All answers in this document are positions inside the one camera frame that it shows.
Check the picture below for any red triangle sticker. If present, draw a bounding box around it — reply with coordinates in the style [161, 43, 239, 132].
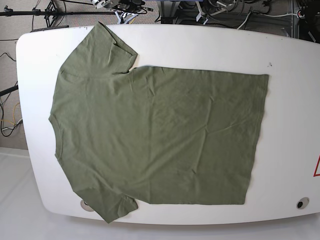
[313, 157, 320, 177]

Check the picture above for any black floor cable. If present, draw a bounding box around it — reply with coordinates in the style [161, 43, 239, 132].
[0, 51, 20, 137]

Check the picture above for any white power cable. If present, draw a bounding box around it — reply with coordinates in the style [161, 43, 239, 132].
[236, 9, 298, 30]

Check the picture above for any black tripod stand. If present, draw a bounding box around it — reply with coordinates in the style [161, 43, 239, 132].
[0, 0, 121, 31]

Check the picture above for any table cable grommet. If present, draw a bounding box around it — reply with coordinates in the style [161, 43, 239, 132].
[296, 197, 310, 210]
[80, 199, 94, 212]

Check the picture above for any yellow floor cable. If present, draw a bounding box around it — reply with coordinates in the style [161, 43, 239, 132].
[0, 101, 23, 129]

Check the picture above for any olive green T-shirt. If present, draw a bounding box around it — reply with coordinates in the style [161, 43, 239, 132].
[48, 23, 269, 223]

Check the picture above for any left table cable grommet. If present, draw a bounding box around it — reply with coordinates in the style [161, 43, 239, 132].
[80, 199, 94, 212]

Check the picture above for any right table cable grommet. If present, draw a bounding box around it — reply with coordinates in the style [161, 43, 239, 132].
[296, 197, 310, 210]

